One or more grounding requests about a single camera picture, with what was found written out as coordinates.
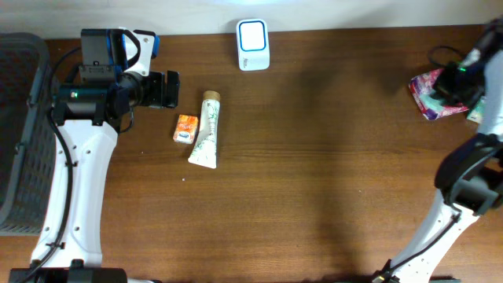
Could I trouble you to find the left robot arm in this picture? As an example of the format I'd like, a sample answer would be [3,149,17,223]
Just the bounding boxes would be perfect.
[1,28,180,282]

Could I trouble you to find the grey plastic mesh basket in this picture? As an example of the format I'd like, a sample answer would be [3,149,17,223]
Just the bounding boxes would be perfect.
[1,33,59,237]

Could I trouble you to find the white tube with cork cap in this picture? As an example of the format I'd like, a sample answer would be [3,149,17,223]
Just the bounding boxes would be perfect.
[188,90,221,169]

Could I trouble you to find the red purple tissue pack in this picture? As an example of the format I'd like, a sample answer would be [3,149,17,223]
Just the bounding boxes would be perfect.
[409,68,468,120]

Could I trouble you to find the white barcode scanner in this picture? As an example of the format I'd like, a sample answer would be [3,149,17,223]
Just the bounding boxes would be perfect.
[236,19,270,72]

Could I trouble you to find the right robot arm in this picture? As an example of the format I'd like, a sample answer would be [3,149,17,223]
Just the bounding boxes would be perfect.
[372,17,502,282]

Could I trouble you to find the orange tissue pack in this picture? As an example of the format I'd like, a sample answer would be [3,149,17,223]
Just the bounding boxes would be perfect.
[173,114,199,144]

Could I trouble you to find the teal packet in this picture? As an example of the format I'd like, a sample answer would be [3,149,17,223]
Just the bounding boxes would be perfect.
[423,94,449,112]

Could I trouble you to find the green white tissue pack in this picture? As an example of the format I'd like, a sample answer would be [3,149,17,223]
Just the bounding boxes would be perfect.
[467,96,485,124]

